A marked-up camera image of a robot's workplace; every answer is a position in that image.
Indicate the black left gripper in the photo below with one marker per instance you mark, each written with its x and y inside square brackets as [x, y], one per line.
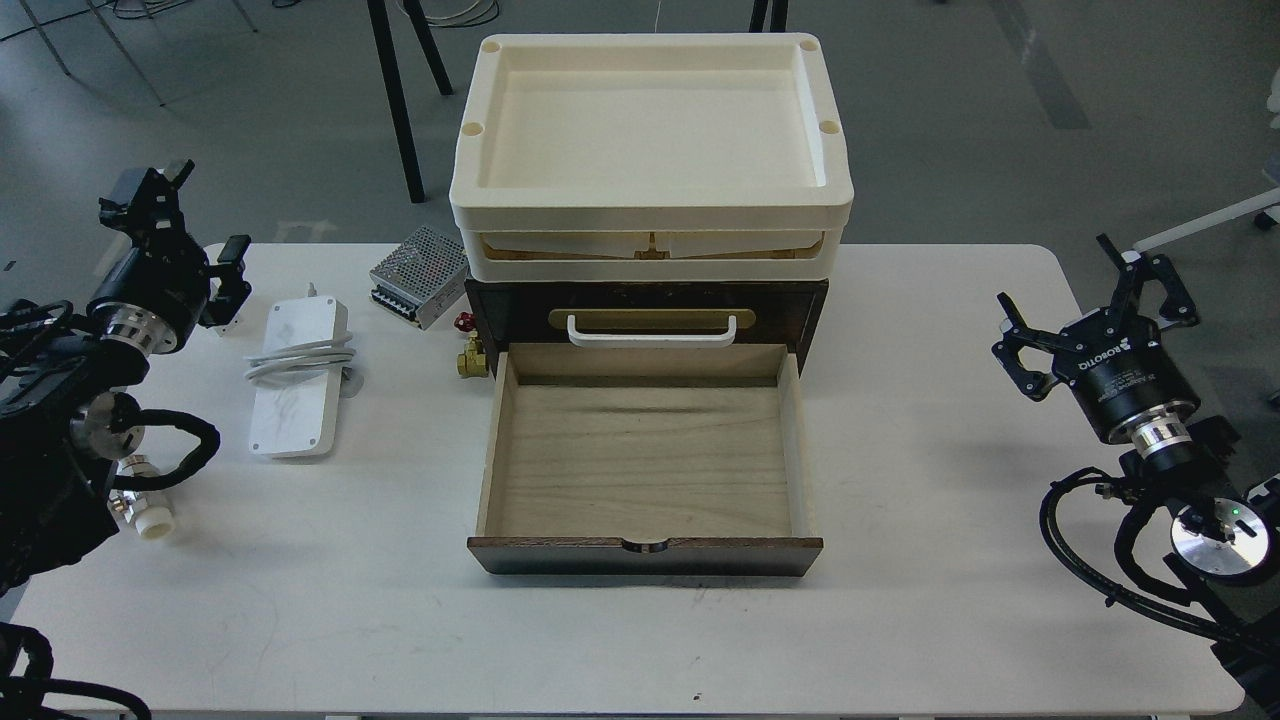
[167, 273]

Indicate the white chair base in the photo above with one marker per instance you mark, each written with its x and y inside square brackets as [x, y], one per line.
[1263, 209]

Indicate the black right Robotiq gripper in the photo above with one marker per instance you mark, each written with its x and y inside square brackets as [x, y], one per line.
[1125, 375]

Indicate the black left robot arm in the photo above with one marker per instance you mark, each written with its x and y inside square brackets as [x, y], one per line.
[70, 432]

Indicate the white drawer handle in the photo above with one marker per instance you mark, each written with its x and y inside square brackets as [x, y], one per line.
[609, 340]

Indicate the cream plastic tray organizer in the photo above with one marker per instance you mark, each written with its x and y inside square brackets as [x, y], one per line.
[651, 158]

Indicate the metal mesh power supply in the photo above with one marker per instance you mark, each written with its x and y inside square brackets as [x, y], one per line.
[422, 278]

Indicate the open wooden drawer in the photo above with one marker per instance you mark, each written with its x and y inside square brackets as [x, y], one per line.
[664, 461]

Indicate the brass valve red handle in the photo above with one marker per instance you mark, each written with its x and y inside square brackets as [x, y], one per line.
[471, 362]

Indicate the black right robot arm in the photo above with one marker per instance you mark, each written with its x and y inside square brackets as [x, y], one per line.
[1188, 533]

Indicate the dark wooden cabinet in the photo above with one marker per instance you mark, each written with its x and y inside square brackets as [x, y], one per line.
[767, 312]

